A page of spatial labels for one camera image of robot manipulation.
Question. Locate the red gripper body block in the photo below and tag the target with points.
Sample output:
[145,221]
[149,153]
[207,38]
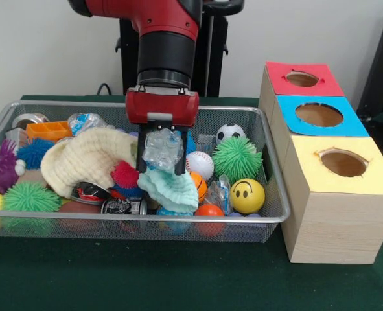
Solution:
[162,105]

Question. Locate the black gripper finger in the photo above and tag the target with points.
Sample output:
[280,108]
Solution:
[184,152]
[141,152]

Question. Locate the clear plastic bottle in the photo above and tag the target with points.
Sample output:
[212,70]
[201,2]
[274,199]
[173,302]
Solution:
[84,121]
[162,149]

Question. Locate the mint green waffle cloth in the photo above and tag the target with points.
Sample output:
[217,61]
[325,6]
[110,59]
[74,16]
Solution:
[171,191]

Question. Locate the green spiky rubber ball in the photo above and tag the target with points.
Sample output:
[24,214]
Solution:
[238,157]
[30,197]

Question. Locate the cream waffle cloth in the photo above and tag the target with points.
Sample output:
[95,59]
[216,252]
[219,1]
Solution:
[81,155]

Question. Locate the blue spiky rubber toy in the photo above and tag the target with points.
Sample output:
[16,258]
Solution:
[35,152]

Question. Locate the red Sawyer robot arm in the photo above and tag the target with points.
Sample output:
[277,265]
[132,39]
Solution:
[165,48]

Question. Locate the clear mesh bin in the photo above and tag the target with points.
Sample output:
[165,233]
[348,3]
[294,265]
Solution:
[275,194]

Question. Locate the wooden box with three holes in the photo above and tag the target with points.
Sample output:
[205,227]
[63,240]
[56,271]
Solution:
[333,226]

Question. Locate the white baseball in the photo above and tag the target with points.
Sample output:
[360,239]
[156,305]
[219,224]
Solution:
[200,165]

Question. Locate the small soccer ball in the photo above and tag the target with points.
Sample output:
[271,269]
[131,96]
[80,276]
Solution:
[230,133]

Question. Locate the yellow plastic ball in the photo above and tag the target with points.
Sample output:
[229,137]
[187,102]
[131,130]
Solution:
[247,196]

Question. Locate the dark green table cloth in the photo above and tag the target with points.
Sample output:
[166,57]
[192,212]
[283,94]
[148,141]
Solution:
[146,275]

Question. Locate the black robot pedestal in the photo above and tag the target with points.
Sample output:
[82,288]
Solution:
[217,48]

